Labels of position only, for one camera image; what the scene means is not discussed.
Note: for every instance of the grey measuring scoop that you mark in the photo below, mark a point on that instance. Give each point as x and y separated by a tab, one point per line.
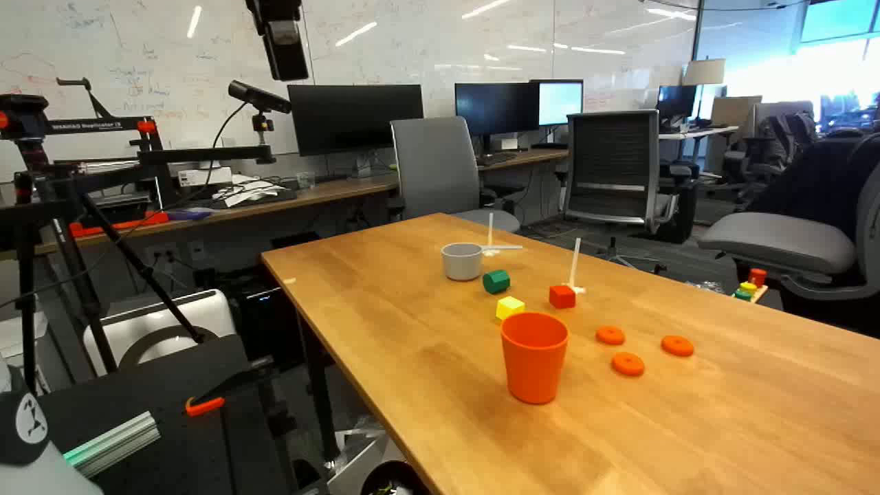
459	266

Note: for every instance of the orange plastic cup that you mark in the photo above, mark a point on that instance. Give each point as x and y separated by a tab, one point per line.
535	367

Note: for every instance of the dark jacket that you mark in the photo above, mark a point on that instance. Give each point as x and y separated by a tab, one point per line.
815	183

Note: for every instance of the colourful wooden peg toy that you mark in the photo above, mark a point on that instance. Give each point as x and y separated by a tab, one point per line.
758	275

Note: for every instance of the long wooden desk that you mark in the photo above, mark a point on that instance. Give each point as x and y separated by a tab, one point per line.
320	193

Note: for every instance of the white silver case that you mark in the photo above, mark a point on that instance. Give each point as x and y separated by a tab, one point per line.
155	319

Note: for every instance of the orange clamp bar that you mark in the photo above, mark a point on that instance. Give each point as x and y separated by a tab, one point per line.
120	223

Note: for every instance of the tan office chair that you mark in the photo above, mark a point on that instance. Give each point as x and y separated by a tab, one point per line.
737	113

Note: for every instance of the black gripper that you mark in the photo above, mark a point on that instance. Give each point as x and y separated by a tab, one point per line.
276	9

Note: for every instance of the flat white box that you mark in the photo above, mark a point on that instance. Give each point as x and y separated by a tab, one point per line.
203	178

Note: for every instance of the white crumpled papers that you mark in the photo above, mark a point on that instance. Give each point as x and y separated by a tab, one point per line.
245	193

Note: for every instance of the monitor with lit screen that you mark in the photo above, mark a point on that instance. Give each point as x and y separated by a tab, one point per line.
560	103

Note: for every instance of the orange flat disc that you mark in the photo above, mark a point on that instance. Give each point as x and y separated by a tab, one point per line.
609	337
627	367
676	348

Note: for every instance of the white wheeled base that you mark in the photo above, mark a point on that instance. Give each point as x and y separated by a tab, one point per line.
360	458

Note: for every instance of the black monitor dark screen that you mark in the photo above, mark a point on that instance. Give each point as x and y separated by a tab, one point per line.
489	109

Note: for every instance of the large black monitor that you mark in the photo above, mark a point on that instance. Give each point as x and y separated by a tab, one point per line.
353	119

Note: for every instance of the green cube block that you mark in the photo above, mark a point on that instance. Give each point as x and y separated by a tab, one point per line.
495	281

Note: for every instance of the black table leg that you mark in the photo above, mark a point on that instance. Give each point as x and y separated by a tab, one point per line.
320	394

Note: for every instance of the black cap with logo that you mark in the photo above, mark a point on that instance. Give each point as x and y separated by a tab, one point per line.
23	428

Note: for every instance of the black tripod rig orange knobs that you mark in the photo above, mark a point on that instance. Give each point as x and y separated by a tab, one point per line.
92	125

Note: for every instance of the grey office chair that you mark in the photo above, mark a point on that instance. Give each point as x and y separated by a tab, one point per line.
778	244
434	165

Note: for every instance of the small distant monitor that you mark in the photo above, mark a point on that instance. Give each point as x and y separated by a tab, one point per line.
674	99

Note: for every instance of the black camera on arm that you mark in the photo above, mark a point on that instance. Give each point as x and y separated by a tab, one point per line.
257	95

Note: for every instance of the pale green metal tube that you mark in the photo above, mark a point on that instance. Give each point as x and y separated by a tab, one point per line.
113	443

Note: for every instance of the yellow cube block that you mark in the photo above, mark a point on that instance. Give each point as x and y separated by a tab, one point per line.
510	310

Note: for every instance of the lamp with beige shade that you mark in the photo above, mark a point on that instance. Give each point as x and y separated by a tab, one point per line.
705	72

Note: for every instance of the black computer tower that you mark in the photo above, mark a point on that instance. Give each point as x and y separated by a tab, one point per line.
263	312

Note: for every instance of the black mesh office chair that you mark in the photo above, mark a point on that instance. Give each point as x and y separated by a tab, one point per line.
610	165

